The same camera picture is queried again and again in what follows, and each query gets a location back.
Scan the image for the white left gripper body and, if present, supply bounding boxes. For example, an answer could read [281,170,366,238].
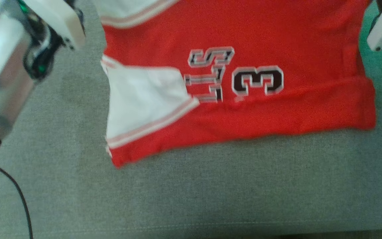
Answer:
[22,0,86,51]

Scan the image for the red jersey shirt white sleeves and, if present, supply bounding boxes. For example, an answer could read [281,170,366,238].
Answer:
[93,0,377,169]

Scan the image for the grey sofa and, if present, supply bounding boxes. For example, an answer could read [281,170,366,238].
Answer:
[0,0,382,239]

